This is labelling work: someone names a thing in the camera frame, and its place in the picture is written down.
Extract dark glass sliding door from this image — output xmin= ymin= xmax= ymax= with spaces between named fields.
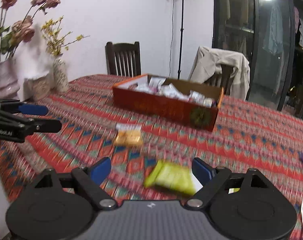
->
xmin=213 ymin=0 xmax=303 ymax=119

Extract yellow snack packet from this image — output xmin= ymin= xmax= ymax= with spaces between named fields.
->
xmin=113 ymin=124 xmax=143 ymax=147

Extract orange cardboard snack box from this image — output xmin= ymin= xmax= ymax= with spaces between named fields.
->
xmin=112 ymin=74 xmax=224 ymax=132

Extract green white snack box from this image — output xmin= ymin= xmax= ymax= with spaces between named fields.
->
xmin=143 ymin=159 xmax=241 ymax=197

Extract wooden chair with jacket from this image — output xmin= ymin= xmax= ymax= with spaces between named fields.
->
xmin=205 ymin=64 xmax=234 ymax=92

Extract dried pink roses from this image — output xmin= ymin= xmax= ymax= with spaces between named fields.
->
xmin=0 ymin=0 xmax=61 ymax=62

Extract dark wooden chair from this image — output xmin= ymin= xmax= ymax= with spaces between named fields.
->
xmin=105 ymin=41 xmax=141 ymax=77

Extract red patterned tablecloth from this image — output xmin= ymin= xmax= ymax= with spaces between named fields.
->
xmin=0 ymin=74 xmax=303 ymax=240

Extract floral slim vase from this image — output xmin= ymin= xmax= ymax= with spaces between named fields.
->
xmin=53 ymin=57 xmax=68 ymax=93

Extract white printed snack packet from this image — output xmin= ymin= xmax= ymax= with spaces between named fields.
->
xmin=159 ymin=84 xmax=189 ymax=101

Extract beige jacket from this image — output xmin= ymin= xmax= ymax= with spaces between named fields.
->
xmin=188 ymin=46 xmax=250 ymax=100

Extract pink ceramic vase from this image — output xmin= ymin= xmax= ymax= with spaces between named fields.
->
xmin=0 ymin=58 xmax=20 ymax=99

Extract studio light on stand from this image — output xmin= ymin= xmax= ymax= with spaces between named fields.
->
xmin=169 ymin=0 xmax=185 ymax=80

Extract glass jar with lid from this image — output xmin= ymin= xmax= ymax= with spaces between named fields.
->
xmin=24 ymin=71 xmax=51 ymax=102

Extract yellow flower branches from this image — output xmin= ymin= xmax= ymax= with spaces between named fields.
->
xmin=40 ymin=16 xmax=90 ymax=57

